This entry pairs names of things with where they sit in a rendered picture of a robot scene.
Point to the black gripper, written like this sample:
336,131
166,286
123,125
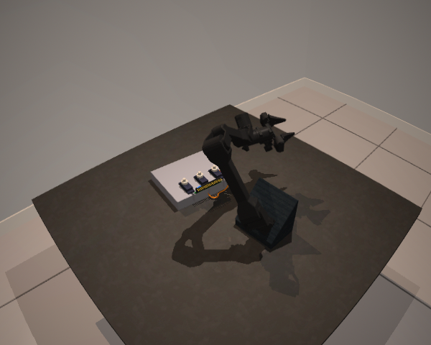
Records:
266,132

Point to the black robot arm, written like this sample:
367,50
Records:
217,148

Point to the black pin header strip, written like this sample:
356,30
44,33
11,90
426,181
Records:
211,182

